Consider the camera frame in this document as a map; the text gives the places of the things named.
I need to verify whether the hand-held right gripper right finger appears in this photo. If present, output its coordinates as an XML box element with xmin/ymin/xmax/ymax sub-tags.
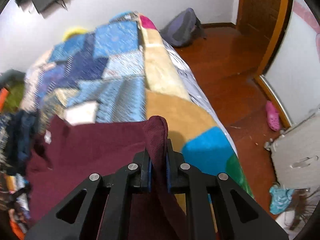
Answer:
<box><xmin>165</xmin><ymin>139</ymin><xmax>295</xmax><ymax>240</ymax></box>

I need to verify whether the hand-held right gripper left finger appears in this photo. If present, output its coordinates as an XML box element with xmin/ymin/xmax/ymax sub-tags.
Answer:
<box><xmin>25</xmin><ymin>146</ymin><xmax>153</xmax><ymax>240</ymax></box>

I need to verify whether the maroon button shirt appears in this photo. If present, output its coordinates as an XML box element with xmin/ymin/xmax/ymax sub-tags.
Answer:
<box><xmin>25</xmin><ymin>115</ymin><xmax>190</xmax><ymax>240</ymax></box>

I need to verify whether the colour block blanket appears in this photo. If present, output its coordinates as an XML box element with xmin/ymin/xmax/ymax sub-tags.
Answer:
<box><xmin>137</xmin><ymin>15</ymin><xmax>254</xmax><ymax>219</ymax></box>

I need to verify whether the white mattress sheet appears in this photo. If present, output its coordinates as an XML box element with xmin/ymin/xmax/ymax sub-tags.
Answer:
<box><xmin>162</xmin><ymin>41</ymin><xmax>238</xmax><ymax>157</ymax></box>

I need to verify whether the patchwork quilt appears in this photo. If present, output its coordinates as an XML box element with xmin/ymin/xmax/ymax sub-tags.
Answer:
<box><xmin>20</xmin><ymin>11</ymin><xmax>148</xmax><ymax>126</ymax></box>

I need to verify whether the light blue cloth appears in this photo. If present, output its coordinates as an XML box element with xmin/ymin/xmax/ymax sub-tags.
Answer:
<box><xmin>269</xmin><ymin>185</ymin><xmax>296</xmax><ymax>215</ymax></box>

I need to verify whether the pink clog shoe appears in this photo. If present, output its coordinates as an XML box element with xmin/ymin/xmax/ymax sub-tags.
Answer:
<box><xmin>265</xmin><ymin>101</ymin><xmax>281</xmax><ymax>131</ymax></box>

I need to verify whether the navy garment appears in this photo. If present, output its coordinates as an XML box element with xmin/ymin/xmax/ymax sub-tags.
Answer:
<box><xmin>7</xmin><ymin>109</ymin><xmax>42</xmax><ymax>164</ymax></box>

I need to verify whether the grey backpack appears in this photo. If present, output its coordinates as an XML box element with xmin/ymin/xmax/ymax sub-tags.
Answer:
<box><xmin>159</xmin><ymin>8</ymin><xmax>207</xmax><ymax>48</ymax></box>

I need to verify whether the dark patterned cloth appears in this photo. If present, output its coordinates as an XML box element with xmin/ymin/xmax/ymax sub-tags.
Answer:
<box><xmin>0</xmin><ymin>112</ymin><xmax>15</xmax><ymax>175</ymax></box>

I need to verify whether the green patterned cloth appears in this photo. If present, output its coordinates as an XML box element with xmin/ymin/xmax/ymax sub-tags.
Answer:
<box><xmin>0</xmin><ymin>81</ymin><xmax>26</xmax><ymax>114</ymax></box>

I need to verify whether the yellow round object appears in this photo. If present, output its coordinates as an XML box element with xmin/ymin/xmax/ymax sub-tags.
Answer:
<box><xmin>62</xmin><ymin>26</ymin><xmax>88</xmax><ymax>41</ymax></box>

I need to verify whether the orange box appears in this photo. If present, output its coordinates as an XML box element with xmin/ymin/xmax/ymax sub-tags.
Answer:
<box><xmin>0</xmin><ymin>87</ymin><xmax>10</xmax><ymax>111</ymax></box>

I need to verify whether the wooden door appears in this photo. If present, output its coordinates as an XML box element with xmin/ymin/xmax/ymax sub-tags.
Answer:
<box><xmin>236</xmin><ymin>0</ymin><xmax>293</xmax><ymax>77</ymax></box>

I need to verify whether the small wall monitor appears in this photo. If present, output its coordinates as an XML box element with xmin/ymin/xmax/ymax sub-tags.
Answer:
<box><xmin>30</xmin><ymin>0</ymin><xmax>78</xmax><ymax>20</ymax></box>

